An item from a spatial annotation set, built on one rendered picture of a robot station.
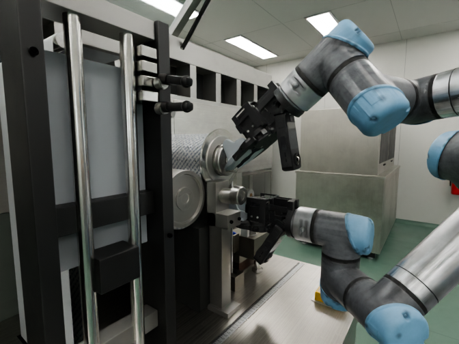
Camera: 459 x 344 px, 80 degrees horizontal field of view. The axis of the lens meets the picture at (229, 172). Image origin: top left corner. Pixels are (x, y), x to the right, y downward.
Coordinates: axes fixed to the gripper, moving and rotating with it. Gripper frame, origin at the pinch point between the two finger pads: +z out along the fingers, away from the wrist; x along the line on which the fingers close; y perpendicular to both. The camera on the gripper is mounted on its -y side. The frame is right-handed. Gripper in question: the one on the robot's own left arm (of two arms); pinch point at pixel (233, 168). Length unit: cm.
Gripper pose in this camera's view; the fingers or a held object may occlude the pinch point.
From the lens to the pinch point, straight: 63.0
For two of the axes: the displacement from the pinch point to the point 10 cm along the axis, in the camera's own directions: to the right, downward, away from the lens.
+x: -5.9, 0.9, -8.0
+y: -5.2, -8.1, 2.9
